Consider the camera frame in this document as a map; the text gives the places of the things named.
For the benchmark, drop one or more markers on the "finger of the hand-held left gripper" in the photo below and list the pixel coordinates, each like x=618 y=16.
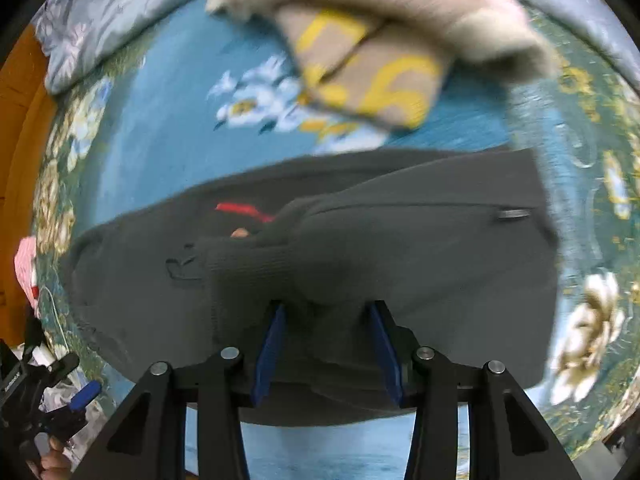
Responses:
x=85 y=394
x=60 y=364

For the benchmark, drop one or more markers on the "wooden bed frame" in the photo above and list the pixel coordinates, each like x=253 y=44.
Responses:
x=20 y=135

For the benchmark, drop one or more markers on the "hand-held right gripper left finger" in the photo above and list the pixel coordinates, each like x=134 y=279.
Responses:
x=270 y=355

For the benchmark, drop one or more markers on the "person's left hand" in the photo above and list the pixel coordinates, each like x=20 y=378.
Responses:
x=52 y=462

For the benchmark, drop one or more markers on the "dark grey pants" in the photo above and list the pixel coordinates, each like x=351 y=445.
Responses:
x=400 y=260

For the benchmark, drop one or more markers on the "pink cloth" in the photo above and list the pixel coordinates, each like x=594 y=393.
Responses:
x=25 y=260

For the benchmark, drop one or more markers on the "teal floral bed sheet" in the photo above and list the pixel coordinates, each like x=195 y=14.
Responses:
x=175 y=135

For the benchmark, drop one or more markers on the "grey-blue floral quilt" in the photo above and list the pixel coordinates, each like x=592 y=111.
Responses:
x=100 y=20

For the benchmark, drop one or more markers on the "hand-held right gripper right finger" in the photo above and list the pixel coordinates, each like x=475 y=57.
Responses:
x=387 y=355

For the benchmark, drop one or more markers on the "beige garment with yellow print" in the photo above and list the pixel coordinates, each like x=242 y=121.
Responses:
x=375 y=75

